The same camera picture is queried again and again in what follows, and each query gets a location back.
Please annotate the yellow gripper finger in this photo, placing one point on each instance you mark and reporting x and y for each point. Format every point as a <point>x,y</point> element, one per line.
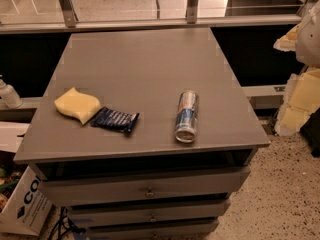
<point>301,99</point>
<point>287,42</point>

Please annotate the white plastic bottle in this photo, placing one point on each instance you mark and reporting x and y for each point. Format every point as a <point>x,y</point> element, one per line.
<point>9,95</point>

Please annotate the white cardboard box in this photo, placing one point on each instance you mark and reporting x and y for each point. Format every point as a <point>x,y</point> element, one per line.
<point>24,209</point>

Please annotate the yellow sponge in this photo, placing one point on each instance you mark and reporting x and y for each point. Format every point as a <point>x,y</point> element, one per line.
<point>78,105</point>

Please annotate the dark blue snack packet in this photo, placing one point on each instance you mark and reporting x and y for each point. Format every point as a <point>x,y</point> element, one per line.
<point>114,120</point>

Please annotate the metal railing frame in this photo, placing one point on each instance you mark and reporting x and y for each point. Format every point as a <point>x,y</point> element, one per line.
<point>35,16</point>

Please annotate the bottom grey drawer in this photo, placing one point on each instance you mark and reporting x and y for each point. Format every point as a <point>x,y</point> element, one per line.
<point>153,231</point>

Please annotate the middle grey drawer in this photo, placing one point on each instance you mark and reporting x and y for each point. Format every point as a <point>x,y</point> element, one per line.
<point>149,213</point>

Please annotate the grey drawer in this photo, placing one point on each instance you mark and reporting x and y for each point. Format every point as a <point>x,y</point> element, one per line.
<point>153,231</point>
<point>145,187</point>
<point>149,213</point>

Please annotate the grey drawer cabinet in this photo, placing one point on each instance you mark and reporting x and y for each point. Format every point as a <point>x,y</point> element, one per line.
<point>142,72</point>

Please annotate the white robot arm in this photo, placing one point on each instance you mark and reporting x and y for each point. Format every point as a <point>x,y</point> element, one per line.
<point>308,38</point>

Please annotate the silver blue redbull can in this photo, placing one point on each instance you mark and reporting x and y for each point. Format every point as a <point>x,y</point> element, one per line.
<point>186,117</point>

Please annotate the top grey drawer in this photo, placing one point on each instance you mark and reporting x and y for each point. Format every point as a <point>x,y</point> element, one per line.
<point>145,187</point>

